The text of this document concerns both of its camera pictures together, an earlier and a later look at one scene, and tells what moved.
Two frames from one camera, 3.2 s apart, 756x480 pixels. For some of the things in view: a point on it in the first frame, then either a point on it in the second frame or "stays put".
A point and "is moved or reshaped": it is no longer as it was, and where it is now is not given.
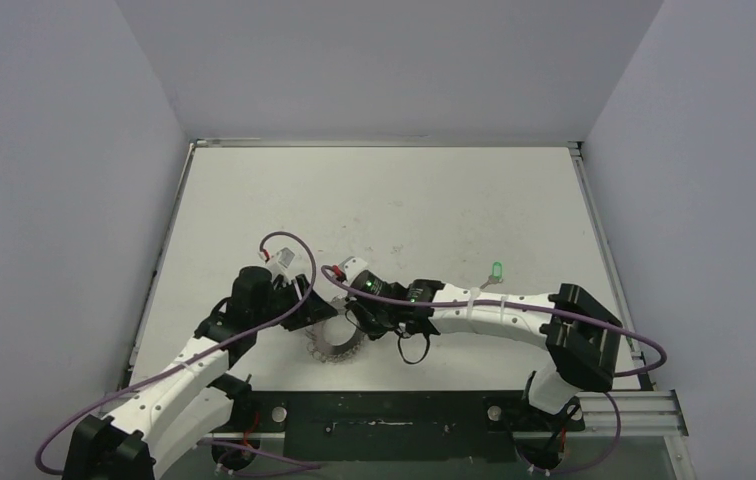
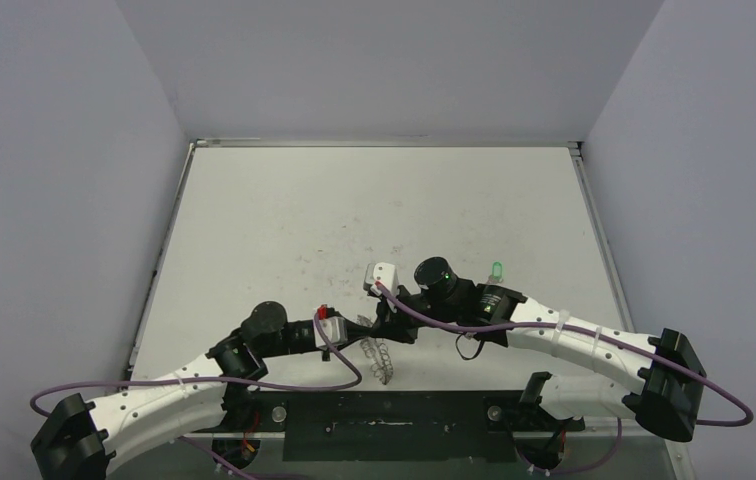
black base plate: [336, 426] stays put
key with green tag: [496, 277] stays put
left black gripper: [318, 310] → [353, 335]
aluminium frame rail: [623, 415] stays put
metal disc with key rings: [335, 339] is moved or reshaped
